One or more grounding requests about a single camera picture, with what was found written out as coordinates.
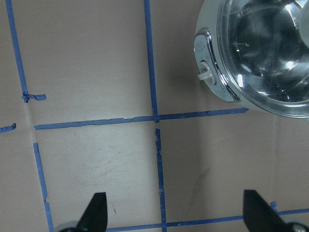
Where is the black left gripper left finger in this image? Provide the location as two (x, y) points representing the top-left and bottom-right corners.
(76, 192), (107, 232)

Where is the clear glass pot lid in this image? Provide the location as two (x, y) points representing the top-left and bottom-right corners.
(218, 0), (309, 102)

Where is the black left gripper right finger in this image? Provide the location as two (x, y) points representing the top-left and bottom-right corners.
(243, 189), (289, 232)

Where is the white steel cooking pot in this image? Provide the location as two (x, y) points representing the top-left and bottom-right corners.
(194, 0), (309, 118)

